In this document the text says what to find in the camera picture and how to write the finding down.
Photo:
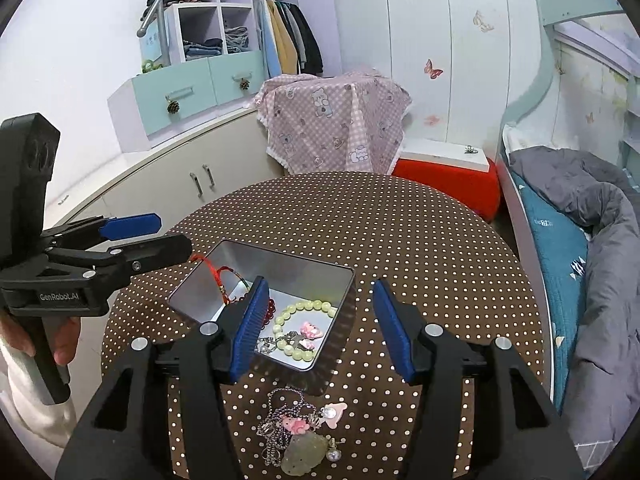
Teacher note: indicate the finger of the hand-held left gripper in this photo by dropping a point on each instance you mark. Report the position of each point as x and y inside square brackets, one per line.
[160, 251]
[130, 225]

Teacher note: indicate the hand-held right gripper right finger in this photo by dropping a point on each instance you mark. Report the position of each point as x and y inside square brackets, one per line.
[395, 331]

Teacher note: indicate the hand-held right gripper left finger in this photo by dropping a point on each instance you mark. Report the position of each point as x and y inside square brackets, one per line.
[250, 331]

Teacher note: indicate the metal tin box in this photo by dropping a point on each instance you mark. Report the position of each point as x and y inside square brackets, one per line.
[280, 270]

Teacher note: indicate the person's left forearm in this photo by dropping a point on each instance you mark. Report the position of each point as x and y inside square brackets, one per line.
[25, 410]

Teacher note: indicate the person's left hand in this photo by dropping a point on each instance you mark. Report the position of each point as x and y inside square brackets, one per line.
[67, 342]

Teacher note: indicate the white low cabinet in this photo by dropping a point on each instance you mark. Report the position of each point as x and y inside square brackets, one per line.
[150, 175]

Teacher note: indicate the round brown polka-dot table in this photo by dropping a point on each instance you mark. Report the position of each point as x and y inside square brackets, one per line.
[400, 240]

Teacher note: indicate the pinecone drawer ornament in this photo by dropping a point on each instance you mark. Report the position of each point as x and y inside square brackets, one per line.
[173, 107]
[245, 84]

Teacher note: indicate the teal drawer unit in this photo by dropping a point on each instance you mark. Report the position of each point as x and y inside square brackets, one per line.
[165, 85]

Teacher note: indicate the red storage box white lid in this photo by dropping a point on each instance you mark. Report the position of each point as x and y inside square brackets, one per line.
[450, 186]

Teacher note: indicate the green plastic toy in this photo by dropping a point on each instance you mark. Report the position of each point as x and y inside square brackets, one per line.
[150, 65]

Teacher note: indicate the blue bed sheet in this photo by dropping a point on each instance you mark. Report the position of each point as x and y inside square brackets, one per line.
[550, 260]

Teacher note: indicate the folded blue jeans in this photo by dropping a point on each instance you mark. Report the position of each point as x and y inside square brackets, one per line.
[202, 50]

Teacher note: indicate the folded grey clothes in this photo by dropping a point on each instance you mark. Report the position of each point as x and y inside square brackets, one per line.
[236, 40]

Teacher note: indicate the pink bear print cloth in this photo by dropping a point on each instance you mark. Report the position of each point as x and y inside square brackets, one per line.
[330, 120]

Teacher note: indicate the grey duvet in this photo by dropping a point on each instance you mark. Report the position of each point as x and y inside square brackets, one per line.
[605, 270]

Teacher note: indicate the row of hanging clothes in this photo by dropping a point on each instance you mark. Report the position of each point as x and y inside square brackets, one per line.
[290, 35]

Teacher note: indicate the pink butterfly sticker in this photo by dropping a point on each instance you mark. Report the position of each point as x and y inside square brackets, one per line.
[433, 69]

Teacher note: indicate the white wardrobe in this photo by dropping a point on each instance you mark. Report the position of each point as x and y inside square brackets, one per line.
[400, 20]

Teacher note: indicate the beige butterfly sticker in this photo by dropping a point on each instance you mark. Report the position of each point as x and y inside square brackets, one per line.
[483, 21]

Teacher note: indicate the teal bunk bed frame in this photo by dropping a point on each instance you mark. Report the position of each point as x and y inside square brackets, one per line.
[542, 80]

